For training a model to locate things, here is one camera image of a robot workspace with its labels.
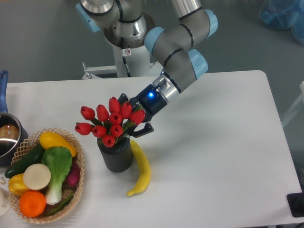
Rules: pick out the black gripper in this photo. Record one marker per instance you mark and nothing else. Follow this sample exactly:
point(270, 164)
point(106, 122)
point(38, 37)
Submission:
point(151, 101)

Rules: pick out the red tulip bouquet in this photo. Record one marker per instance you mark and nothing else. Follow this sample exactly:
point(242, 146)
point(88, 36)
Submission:
point(109, 125)

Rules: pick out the dark grey ribbed vase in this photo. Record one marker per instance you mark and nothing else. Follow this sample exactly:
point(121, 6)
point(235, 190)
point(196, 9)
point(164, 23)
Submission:
point(119, 157)

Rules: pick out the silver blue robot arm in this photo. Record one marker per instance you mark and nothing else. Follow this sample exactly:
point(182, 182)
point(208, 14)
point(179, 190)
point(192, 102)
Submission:
point(135, 38)

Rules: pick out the yellow banana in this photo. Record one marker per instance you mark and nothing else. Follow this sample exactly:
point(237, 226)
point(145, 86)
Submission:
point(144, 170)

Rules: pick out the green bok choy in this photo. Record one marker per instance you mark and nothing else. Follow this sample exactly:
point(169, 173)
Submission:
point(59, 160)

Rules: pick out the purple sweet potato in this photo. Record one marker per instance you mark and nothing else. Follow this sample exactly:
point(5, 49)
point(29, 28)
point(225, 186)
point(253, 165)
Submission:
point(73, 177)

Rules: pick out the yellow squash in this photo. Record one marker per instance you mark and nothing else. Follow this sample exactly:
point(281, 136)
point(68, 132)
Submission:
point(53, 139)

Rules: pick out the dark green cucumber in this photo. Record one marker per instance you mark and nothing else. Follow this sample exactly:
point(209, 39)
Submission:
point(32, 157)

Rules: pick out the woven wicker basket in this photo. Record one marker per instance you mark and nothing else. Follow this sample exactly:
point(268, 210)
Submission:
point(23, 149)

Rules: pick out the white round radish slice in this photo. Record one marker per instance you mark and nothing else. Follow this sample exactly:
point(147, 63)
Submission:
point(37, 176)

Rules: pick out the green chili pepper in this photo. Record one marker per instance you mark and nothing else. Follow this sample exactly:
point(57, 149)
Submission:
point(60, 206)

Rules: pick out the orange fruit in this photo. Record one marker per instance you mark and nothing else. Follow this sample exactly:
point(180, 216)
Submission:
point(32, 203)

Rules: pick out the yellow bell pepper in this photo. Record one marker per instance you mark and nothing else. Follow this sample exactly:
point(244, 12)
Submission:
point(17, 185)

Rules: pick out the blue plastic bag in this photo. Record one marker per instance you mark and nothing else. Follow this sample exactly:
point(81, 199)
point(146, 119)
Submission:
point(284, 15)

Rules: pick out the black device at table edge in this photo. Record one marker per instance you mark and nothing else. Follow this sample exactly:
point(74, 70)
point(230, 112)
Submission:
point(296, 204)

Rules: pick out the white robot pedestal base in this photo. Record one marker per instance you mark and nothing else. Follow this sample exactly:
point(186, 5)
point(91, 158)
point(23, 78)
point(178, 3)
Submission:
point(129, 62)

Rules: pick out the blue handled saucepan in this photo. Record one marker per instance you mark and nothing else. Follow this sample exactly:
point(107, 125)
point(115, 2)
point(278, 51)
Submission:
point(12, 133)

